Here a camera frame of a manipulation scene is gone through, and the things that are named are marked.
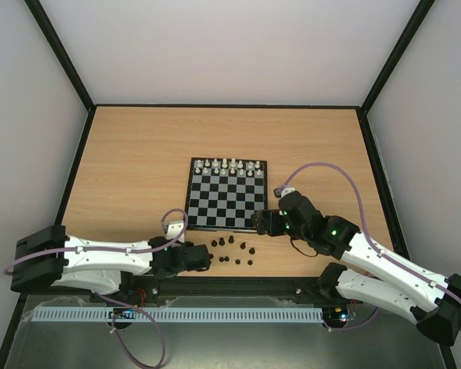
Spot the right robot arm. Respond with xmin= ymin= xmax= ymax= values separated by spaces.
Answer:
xmin=251 ymin=188 xmax=461 ymax=347

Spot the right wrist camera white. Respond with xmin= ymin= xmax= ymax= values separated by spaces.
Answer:
xmin=274 ymin=185 xmax=296 ymax=198

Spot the black cage frame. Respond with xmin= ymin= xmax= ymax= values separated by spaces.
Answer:
xmin=0 ymin=0 xmax=458 ymax=369

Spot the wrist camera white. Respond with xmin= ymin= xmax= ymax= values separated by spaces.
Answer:
xmin=274 ymin=185 xmax=296 ymax=198
xmin=166 ymin=220 xmax=186 ymax=244

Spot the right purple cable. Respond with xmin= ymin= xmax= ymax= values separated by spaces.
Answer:
xmin=279 ymin=161 xmax=461 ymax=332

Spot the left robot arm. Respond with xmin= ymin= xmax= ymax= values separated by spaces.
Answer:
xmin=5 ymin=222 xmax=211 ymax=295

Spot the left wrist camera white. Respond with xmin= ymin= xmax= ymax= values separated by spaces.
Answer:
xmin=166 ymin=220 xmax=186 ymax=244

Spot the light blue cable duct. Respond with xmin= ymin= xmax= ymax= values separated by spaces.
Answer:
xmin=31 ymin=307 xmax=323 ymax=324

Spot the black and silver chessboard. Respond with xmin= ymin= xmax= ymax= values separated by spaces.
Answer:
xmin=185 ymin=158 xmax=268 ymax=233

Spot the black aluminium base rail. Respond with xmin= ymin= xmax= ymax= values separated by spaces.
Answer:
xmin=22 ymin=274 xmax=427 ymax=307

